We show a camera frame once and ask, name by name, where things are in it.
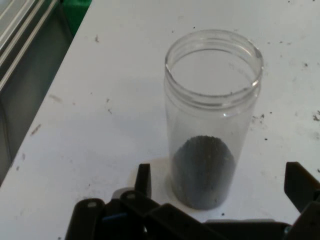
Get aluminium wall rail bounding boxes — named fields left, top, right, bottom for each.
left=0, top=0, right=61, bottom=92

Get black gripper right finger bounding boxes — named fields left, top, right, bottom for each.
left=284, top=161, right=320, bottom=240

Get tall clear plastic jar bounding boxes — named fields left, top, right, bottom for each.
left=163, top=28, right=265, bottom=211

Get green foam block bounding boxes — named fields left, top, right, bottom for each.
left=61, top=0, right=91, bottom=38

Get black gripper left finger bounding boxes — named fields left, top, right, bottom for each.
left=64, top=163, right=209, bottom=240

